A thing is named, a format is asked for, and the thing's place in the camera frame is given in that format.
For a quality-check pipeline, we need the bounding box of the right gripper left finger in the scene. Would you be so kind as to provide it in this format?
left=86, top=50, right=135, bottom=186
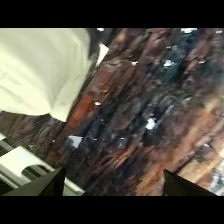
left=2, top=166, right=66, bottom=197

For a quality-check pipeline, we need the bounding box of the white garment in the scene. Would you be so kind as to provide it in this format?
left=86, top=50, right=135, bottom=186
left=0, top=28, right=110, bottom=123

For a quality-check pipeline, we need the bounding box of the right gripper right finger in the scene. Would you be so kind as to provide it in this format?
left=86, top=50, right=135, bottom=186
left=162, top=168, right=218, bottom=197

